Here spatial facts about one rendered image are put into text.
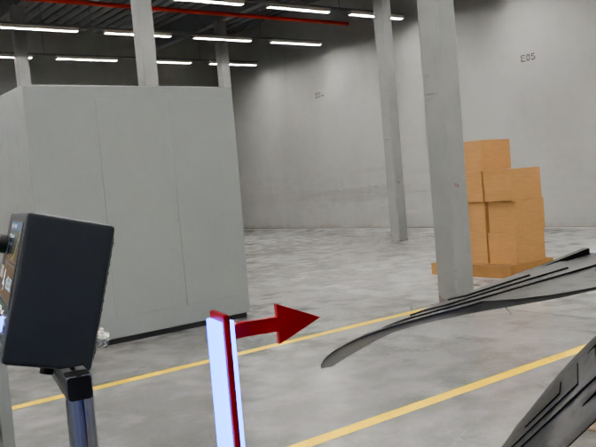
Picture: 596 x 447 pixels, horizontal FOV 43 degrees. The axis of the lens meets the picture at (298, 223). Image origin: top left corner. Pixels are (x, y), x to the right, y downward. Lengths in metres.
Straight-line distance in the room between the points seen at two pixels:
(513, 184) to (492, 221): 0.52
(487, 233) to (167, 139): 4.01
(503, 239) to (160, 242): 4.02
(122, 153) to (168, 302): 1.40
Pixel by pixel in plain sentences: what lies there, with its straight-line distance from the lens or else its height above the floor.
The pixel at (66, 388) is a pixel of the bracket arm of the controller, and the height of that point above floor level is 1.04.
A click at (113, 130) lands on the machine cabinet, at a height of 1.86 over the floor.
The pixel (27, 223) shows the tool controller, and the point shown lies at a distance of 0.98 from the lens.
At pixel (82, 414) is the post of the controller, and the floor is 1.01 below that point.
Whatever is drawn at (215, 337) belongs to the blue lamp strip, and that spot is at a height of 1.18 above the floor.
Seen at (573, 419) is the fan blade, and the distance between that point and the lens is 0.73.
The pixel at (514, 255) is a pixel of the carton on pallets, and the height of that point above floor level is 0.25.
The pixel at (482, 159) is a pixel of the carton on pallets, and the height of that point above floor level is 1.37.
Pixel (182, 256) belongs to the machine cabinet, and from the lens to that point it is 7.05.
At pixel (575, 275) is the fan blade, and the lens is 0.55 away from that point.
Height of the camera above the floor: 1.26
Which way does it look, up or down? 3 degrees down
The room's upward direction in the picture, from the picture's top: 5 degrees counter-clockwise
